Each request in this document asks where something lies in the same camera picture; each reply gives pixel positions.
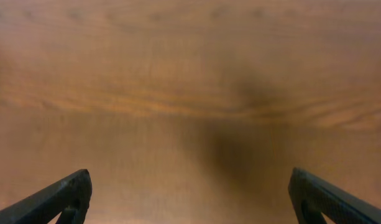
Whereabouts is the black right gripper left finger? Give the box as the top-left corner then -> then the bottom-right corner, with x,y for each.
0,169 -> 92,224

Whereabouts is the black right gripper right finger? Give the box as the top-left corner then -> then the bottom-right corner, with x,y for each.
288,168 -> 381,224

